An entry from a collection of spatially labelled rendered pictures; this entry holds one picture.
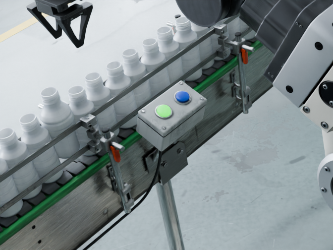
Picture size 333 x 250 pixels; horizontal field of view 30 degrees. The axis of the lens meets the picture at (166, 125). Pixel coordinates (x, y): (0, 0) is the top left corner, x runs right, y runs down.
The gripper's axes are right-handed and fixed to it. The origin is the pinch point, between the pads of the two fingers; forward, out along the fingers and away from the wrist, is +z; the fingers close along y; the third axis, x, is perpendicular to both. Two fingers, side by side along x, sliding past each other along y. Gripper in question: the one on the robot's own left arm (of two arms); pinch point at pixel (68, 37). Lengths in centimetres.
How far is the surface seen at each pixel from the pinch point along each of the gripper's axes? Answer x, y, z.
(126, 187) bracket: 6.0, -3.2, 43.2
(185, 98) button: 22.0, 3.5, 25.7
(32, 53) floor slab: 112, -236, 141
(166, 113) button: 16.0, 3.6, 25.7
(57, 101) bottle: 0.8, -12.5, 19.6
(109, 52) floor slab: 139, -191, 140
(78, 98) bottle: 5.8, -12.7, 22.0
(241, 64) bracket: 50, -4, 35
